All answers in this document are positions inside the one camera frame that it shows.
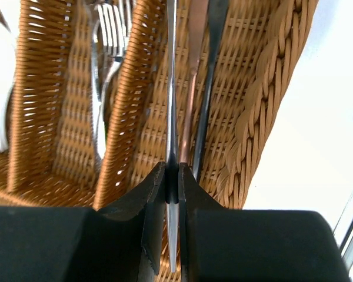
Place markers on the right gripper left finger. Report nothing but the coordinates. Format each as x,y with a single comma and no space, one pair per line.
120,242

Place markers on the white ceramic spoon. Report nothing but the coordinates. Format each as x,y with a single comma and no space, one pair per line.
0,82

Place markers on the steel fork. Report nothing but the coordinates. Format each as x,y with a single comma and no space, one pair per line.
126,8
113,46
93,17

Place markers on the copper chopstick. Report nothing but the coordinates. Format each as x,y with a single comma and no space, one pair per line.
196,28

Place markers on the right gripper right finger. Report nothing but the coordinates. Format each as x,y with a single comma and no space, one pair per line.
221,244

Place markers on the silver knife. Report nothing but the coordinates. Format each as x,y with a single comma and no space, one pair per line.
171,156

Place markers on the wicker cutlery tray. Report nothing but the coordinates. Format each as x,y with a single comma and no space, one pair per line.
50,161

